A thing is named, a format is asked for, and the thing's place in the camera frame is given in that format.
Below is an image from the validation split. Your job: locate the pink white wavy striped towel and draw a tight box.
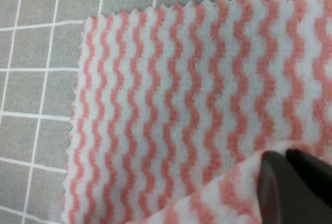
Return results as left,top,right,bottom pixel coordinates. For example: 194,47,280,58
61,0,331,223

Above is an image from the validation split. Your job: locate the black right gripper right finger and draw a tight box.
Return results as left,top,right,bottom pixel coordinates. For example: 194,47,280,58
285,149,331,206

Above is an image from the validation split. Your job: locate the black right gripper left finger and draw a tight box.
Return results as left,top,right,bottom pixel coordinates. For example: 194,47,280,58
258,151,331,223

